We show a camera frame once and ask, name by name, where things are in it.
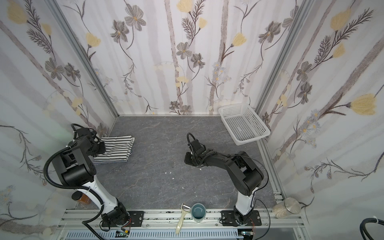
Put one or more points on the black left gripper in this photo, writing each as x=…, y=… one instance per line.
x=98, y=147

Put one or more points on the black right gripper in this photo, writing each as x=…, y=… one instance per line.
x=195, y=155

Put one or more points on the black white striped tank top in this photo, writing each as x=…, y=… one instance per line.
x=118, y=150

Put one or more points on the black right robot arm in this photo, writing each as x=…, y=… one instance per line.
x=242, y=170

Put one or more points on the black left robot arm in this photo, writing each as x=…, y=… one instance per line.
x=75, y=168

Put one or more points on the teal ceramic cup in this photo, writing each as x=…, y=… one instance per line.
x=198, y=212

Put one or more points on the white plastic laundry basket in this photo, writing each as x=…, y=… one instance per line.
x=243, y=124

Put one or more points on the amber spice jar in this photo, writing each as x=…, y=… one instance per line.
x=81, y=198

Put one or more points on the clear glass jar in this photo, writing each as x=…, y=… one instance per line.
x=286, y=208

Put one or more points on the cream handled peeler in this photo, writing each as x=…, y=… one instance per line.
x=184, y=211

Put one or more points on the aluminium mounting rail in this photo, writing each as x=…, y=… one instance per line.
x=217, y=224

